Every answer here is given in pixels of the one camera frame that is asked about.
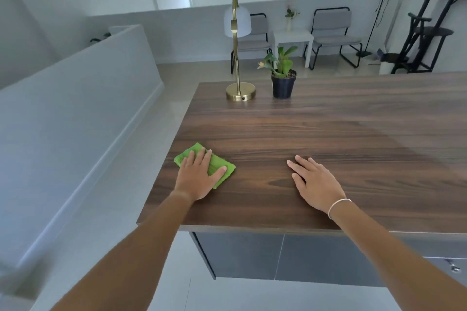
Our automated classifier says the person's left hand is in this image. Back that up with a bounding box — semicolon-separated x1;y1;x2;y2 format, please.
174;148;228;203

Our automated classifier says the white side table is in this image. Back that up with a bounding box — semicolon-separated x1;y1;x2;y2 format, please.
272;29;314;69

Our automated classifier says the green cleaning cloth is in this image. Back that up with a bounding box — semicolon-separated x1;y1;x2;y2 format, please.
174;142;236;190

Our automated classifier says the person's right forearm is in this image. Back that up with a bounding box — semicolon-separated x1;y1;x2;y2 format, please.
328;199;467;311

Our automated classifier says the person's right hand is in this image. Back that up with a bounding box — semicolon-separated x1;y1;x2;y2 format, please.
286;155;347;215

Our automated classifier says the small vase with flowers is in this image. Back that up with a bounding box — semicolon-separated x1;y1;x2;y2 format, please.
284;5;301;33

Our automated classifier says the grey cabinet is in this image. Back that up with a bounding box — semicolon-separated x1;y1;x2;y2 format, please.
189;231;467;288

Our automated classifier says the black tiered stand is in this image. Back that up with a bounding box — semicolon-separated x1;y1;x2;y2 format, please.
390;0;467;75

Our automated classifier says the person's left forearm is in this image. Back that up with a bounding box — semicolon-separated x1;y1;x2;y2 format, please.
51;190;196;311

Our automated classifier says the grey chair black frame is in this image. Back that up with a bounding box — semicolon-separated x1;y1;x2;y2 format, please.
309;7;364;71
230;13;273;75

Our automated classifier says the green plant in black pot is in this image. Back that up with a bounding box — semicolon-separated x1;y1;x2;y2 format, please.
257;46;299;100

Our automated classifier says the white bead bracelet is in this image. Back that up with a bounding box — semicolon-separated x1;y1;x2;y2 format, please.
328;198;353;220

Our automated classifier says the gold table lamp white shade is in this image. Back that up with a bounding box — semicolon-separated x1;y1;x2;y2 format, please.
223;0;257;102

